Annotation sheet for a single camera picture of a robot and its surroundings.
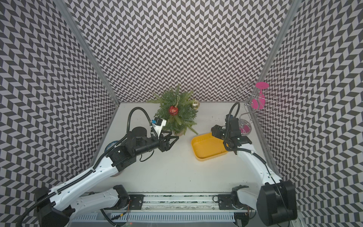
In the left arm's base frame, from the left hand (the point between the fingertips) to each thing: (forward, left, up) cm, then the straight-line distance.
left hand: (174, 137), depth 68 cm
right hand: (+10, -23, -12) cm, 28 cm away
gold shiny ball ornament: (+18, -11, +4) cm, 22 cm away
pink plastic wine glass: (+17, -45, +6) cm, 49 cm away
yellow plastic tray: (+6, -19, -24) cm, 31 cm away
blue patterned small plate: (+6, +42, -19) cm, 47 cm away
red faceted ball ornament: (+12, +1, +6) cm, 13 cm away
